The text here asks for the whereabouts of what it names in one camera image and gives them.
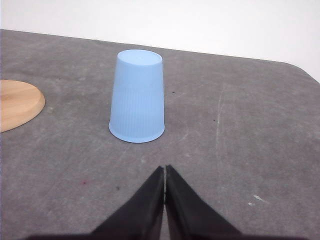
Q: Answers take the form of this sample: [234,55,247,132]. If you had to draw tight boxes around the light blue ribbed cup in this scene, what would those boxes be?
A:
[109,49,165,143]

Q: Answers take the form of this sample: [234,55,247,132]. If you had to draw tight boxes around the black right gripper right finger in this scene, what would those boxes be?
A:
[165,165,268,240]

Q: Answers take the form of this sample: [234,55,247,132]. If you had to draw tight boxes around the wooden mug tree stand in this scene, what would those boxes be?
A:
[0,79,46,133]

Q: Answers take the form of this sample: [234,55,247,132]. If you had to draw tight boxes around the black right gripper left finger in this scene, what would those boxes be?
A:
[68,165,165,240]

